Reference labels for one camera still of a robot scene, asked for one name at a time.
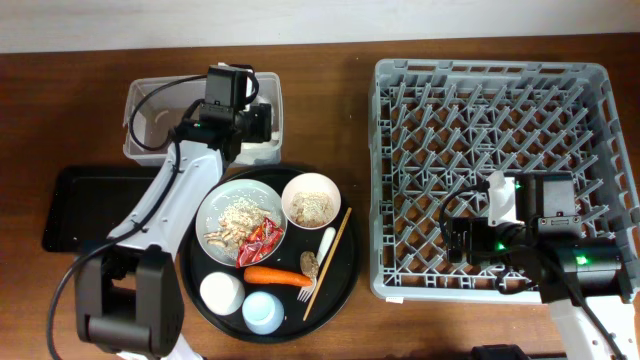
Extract wooden chopstick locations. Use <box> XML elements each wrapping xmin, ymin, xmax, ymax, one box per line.
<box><xmin>302</xmin><ymin>207</ymin><xmax>352</xmax><ymax>322</ymax></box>

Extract rice and peanut shells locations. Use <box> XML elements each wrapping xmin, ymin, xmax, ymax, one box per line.
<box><xmin>204</xmin><ymin>198</ymin><xmax>271</xmax><ymax>256</ymax></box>

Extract clear plastic waste bin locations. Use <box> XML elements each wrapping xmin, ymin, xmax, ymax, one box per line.
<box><xmin>123</xmin><ymin>72</ymin><xmax>284</xmax><ymax>148</ymax></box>

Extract pink bowl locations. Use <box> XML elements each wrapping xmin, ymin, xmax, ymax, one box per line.
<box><xmin>281</xmin><ymin>173</ymin><xmax>341</xmax><ymax>230</ymax></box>

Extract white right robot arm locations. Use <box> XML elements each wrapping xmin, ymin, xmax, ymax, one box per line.
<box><xmin>439</xmin><ymin>216</ymin><xmax>639</xmax><ymax>359</ymax></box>

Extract white plastic fork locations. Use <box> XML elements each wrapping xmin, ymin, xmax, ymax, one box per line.
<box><xmin>297</xmin><ymin>227</ymin><xmax>336</xmax><ymax>302</ymax></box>

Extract grey plastic dishwasher rack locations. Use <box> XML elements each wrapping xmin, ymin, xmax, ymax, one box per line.
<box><xmin>369</xmin><ymin>59</ymin><xmax>639</xmax><ymax>304</ymax></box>

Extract red snack wrapper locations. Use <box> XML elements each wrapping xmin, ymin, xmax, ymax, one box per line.
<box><xmin>236</xmin><ymin>217</ymin><xmax>285</xmax><ymax>268</ymax></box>

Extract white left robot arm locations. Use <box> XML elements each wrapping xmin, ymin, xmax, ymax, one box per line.
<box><xmin>69</xmin><ymin>99</ymin><xmax>272</xmax><ymax>359</ymax></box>

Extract black rectangular tray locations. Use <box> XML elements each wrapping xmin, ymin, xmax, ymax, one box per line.
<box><xmin>41</xmin><ymin>166</ymin><xmax>159</xmax><ymax>253</ymax></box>

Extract grey round plate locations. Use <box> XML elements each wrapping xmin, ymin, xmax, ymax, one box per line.
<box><xmin>195</xmin><ymin>179</ymin><xmax>287</xmax><ymax>267</ymax></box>

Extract light blue cup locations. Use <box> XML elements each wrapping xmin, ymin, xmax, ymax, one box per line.
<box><xmin>242</xmin><ymin>291</ymin><xmax>284</xmax><ymax>335</ymax></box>

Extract round black serving tray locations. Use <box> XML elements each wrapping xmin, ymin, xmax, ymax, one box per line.
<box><xmin>179</xmin><ymin>165</ymin><xmax>361</xmax><ymax>344</ymax></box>

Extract white tissue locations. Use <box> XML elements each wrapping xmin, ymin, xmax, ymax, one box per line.
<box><xmin>234</xmin><ymin>105</ymin><xmax>283</xmax><ymax>166</ymax></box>

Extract white cup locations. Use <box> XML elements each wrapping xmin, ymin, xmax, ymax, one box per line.
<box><xmin>199</xmin><ymin>272</ymin><xmax>245</xmax><ymax>316</ymax></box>

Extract brown walnut shell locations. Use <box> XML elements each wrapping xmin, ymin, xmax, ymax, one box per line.
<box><xmin>300</xmin><ymin>251</ymin><xmax>319</xmax><ymax>279</ymax></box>

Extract orange carrot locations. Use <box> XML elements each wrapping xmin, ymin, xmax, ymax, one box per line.
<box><xmin>244</xmin><ymin>266</ymin><xmax>312</xmax><ymax>287</ymax></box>

